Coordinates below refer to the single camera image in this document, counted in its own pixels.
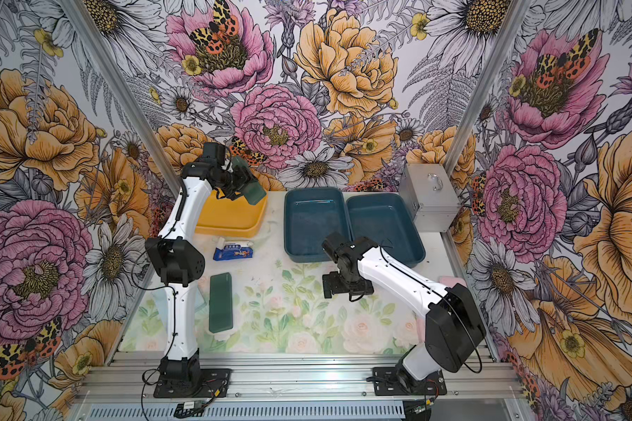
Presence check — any dark green pencil case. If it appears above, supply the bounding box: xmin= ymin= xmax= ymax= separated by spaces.
xmin=209 ymin=273 xmax=233 ymax=333
xmin=232 ymin=156 xmax=266 ymax=205

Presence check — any large teal plastic tray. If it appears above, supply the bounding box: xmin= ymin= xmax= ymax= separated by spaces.
xmin=346 ymin=193 xmax=426 ymax=268

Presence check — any silver metal case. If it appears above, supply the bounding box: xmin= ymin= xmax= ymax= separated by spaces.
xmin=399 ymin=163 xmax=461 ymax=233

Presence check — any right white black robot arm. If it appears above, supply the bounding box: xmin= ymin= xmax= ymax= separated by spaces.
xmin=322 ymin=233 xmax=486 ymax=387

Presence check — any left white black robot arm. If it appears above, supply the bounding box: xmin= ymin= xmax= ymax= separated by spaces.
xmin=145 ymin=157 xmax=256 ymax=392

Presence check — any right pink pencil case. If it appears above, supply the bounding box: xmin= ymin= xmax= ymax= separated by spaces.
xmin=438 ymin=275 xmax=467 ymax=288

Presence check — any yellow plastic tray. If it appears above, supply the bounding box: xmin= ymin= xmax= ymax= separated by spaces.
xmin=195 ymin=195 xmax=267 ymax=239

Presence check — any blue white gauze bandage pack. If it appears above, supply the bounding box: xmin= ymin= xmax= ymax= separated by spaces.
xmin=212 ymin=237 xmax=254 ymax=261

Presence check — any small teal plastic tray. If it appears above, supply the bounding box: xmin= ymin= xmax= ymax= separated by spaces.
xmin=284 ymin=188 xmax=351 ymax=263

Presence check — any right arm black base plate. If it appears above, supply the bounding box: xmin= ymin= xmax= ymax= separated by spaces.
xmin=366 ymin=367 xmax=448 ymax=397

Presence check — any aluminium front rail frame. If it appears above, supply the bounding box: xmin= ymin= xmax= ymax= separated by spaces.
xmin=75 ymin=350 xmax=522 ymax=403

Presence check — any white slotted cable duct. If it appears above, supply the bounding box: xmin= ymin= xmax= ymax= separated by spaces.
xmin=73 ymin=401 xmax=406 ymax=420

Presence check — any left aluminium corner post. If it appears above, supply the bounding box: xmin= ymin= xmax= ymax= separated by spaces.
xmin=61 ymin=1 xmax=182 ymax=198

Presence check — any aluminium corner post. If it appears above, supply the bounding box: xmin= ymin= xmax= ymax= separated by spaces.
xmin=443 ymin=0 xmax=533 ymax=178
xmin=61 ymin=1 xmax=182 ymax=198

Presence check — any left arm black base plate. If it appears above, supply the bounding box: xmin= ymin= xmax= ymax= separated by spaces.
xmin=153 ymin=368 xmax=232 ymax=399

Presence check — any right aluminium corner post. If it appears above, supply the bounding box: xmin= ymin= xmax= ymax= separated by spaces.
xmin=443 ymin=0 xmax=533 ymax=178

